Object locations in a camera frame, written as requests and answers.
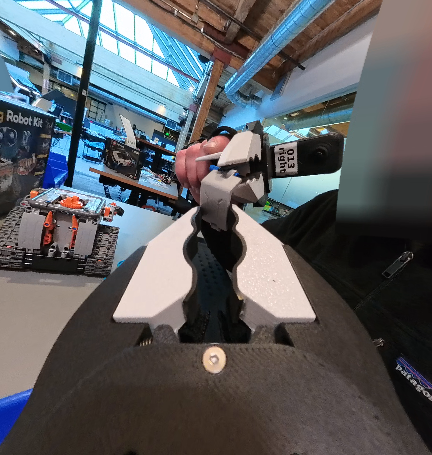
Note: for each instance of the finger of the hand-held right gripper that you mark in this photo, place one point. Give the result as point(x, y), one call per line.
point(253, 188)
point(242, 147)

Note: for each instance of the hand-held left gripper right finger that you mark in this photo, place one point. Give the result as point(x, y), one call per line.
point(272, 280)

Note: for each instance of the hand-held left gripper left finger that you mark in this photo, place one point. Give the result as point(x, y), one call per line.
point(155, 280)

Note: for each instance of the blue connector pin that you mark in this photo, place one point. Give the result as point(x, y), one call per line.
point(213, 167)

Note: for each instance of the grey panel piece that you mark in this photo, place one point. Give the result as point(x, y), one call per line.
point(216, 202)

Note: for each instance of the blue parts bin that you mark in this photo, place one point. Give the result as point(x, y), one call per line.
point(2, 423)

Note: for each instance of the person's right hand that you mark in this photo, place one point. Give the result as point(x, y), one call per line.
point(189, 167)

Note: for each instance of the wooden work table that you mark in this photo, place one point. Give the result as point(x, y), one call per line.
point(130, 179)

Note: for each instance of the toy tracked robot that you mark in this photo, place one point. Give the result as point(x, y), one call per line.
point(59, 231)

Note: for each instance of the toy car box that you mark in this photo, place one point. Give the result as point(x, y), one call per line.
point(125, 160)

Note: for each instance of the blue storage bin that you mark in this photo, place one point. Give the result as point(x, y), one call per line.
point(57, 170)

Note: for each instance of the black pole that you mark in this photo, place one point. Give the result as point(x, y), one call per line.
point(81, 106)

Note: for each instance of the blue robot kit box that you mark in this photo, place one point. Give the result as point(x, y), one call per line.
point(20, 149)

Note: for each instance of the silver air duct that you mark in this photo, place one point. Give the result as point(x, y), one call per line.
point(272, 46)

